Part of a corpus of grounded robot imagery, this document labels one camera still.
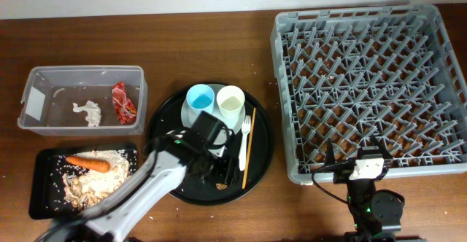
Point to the red snack wrapper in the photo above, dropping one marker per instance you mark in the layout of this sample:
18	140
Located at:
124	108

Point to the wooden chopstick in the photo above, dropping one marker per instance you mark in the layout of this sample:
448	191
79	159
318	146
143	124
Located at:
249	147

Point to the grey dishwasher rack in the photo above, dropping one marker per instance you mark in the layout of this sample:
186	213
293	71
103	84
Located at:
346	75

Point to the white plastic fork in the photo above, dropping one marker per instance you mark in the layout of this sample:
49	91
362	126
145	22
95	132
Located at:
246	128

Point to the clear plastic bin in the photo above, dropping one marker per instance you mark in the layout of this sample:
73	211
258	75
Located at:
50	92

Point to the blue plastic cup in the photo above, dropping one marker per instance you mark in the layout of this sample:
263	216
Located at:
200	98

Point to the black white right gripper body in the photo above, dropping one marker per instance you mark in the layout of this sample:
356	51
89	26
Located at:
342	173

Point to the orange carrot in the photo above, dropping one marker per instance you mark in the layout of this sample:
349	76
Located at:
92	164

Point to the cream plastic cup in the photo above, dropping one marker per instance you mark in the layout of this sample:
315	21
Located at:
230	100

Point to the black rectangular tray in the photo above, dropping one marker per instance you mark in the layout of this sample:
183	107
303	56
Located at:
44	183

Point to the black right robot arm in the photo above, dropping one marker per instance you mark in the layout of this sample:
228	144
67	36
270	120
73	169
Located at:
376	213

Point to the light blue plate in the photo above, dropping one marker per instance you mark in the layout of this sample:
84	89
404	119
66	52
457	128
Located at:
188	118

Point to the round black tray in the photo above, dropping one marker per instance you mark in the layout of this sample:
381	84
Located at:
194	191

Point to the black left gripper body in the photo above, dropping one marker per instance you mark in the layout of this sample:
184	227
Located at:
214	167

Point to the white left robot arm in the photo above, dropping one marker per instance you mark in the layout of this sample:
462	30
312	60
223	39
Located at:
114	217

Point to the white napkin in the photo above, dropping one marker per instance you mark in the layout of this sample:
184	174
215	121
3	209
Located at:
93	111

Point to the brown food scrap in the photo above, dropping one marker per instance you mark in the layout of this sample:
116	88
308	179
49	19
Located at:
220	186

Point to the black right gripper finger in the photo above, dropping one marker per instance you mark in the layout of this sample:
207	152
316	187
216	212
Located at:
380	147
329	157

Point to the food leftovers pile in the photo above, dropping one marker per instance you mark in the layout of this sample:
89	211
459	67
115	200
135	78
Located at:
73	188

